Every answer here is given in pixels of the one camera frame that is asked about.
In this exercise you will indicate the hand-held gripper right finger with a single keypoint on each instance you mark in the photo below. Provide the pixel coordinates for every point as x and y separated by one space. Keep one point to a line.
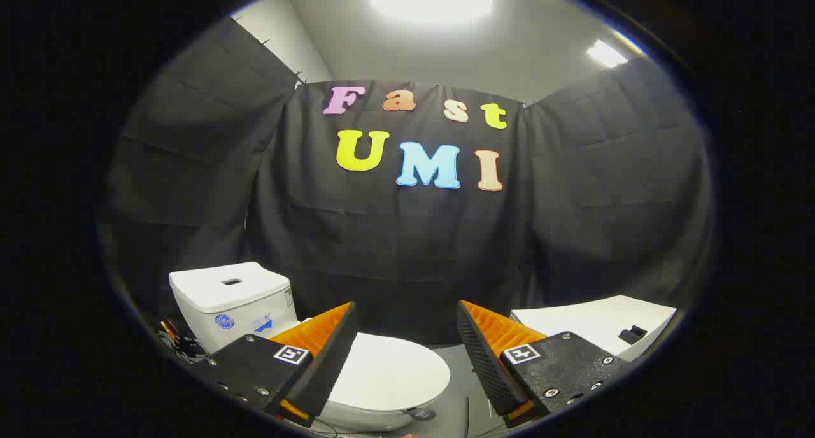
484 368

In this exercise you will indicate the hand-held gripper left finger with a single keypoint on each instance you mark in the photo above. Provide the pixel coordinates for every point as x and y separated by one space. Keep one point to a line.
331 368

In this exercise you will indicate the white toilet lid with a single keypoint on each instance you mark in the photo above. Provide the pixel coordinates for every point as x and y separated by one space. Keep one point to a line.
391 368

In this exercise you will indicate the white toilet tank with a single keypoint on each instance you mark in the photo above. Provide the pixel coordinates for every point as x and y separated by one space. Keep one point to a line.
223 298

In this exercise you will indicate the small ceiling light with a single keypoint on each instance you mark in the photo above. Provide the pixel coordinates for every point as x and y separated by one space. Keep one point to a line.
606 53

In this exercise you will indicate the small black disc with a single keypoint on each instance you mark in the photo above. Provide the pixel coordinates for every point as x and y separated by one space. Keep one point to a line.
420 414

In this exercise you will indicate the black backdrop cloth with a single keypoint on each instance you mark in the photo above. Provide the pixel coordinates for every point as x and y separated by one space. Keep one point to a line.
407 247

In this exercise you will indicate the white toilet bowl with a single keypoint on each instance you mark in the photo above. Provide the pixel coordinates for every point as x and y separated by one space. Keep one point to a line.
366 419

